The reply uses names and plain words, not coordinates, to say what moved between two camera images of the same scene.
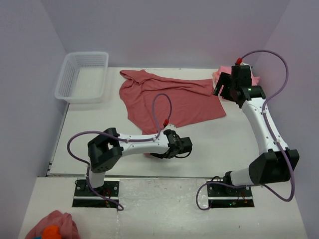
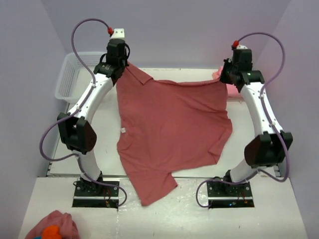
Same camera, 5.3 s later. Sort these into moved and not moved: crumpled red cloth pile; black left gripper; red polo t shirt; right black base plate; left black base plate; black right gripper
Moved: black left gripper; red polo t shirt; black right gripper
Not moved: right black base plate; left black base plate; crumpled red cloth pile
